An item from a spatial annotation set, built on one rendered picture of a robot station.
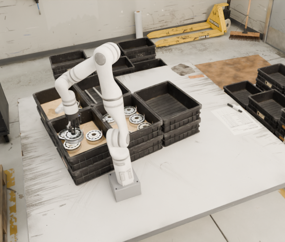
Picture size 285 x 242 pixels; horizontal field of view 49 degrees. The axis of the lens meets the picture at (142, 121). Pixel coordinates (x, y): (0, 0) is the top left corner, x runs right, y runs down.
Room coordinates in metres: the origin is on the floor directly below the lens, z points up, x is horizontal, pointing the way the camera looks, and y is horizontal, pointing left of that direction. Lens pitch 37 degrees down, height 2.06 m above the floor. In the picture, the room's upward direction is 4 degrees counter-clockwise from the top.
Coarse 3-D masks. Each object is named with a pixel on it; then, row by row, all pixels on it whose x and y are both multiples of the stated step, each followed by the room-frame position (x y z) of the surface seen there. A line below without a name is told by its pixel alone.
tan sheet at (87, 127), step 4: (84, 124) 1.64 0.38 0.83; (88, 124) 1.63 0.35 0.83; (92, 124) 1.63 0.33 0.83; (72, 128) 1.60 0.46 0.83; (80, 128) 1.60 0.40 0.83; (84, 128) 1.60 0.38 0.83; (88, 128) 1.59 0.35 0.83; (92, 128) 1.59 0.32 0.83; (96, 128) 1.59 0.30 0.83; (84, 132) 1.55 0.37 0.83; (84, 136) 1.51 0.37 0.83; (84, 140) 1.47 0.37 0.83; (104, 140) 1.46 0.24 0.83; (84, 144) 1.44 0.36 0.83; (88, 144) 1.43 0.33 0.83; (96, 144) 1.43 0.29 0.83; (100, 144) 1.43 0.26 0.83; (84, 148) 1.40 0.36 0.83; (88, 148) 1.39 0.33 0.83; (76, 152) 1.37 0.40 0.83; (80, 152) 1.37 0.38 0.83
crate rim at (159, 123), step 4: (124, 96) 1.79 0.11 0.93; (140, 100) 1.72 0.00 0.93; (100, 104) 1.71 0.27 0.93; (144, 104) 1.68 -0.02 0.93; (96, 108) 1.67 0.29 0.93; (148, 108) 1.63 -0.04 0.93; (152, 112) 1.58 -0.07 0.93; (100, 116) 1.58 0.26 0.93; (156, 116) 1.55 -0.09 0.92; (160, 120) 1.49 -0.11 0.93; (108, 124) 1.49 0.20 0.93; (152, 124) 1.46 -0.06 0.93; (156, 124) 1.46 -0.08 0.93; (160, 124) 1.47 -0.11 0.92; (112, 128) 1.45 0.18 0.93; (144, 128) 1.42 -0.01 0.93; (148, 128) 1.43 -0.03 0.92; (152, 128) 1.44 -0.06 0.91; (132, 132) 1.40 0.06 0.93; (136, 132) 1.40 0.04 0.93; (140, 132) 1.41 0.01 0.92; (132, 136) 1.38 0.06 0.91
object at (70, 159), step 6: (90, 108) 1.68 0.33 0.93; (96, 114) 1.60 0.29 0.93; (54, 120) 1.57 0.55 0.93; (108, 126) 1.47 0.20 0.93; (54, 132) 1.45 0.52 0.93; (60, 144) 1.33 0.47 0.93; (102, 144) 1.31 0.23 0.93; (66, 150) 1.28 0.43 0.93; (90, 150) 1.26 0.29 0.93; (96, 150) 1.28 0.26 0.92; (66, 156) 1.24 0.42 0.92; (72, 156) 1.23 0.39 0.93; (78, 156) 1.23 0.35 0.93; (84, 156) 1.24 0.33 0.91
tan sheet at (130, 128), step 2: (136, 112) 1.73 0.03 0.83; (126, 120) 1.65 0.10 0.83; (128, 120) 1.65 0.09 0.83; (126, 122) 1.63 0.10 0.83; (128, 122) 1.62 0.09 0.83; (116, 124) 1.61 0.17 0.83; (128, 124) 1.60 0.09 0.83; (112, 126) 1.59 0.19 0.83; (114, 126) 1.59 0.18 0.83; (116, 126) 1.59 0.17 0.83; (128, 126) 1.58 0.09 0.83; (130, 126) 1.58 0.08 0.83; (132, 126) 1.58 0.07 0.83; (114, 128) 1.57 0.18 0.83; (116, 128) 1.57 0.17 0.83; (128, 128) 1.56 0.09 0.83; (130, 128) 1.56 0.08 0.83; (132, 128) 1.56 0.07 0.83; (134, 128) 1.56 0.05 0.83; (136, 128) 1.56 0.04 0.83; (128, 130) 1.54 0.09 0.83; (130, 130) 1.54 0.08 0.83; (132, 130) 1.54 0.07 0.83; (134, 130) 1.54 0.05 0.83; (136, 130) 1.54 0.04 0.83
